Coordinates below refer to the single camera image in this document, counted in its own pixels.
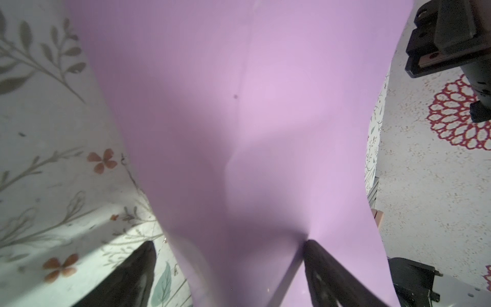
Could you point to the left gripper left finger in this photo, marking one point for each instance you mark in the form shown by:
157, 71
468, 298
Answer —
129, 285

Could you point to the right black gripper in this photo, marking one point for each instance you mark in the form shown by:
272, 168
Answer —
450, 34

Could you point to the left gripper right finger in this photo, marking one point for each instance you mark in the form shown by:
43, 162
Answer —
330, 284

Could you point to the pink wrapping paper sheet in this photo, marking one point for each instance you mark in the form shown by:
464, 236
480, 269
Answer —
246, 124

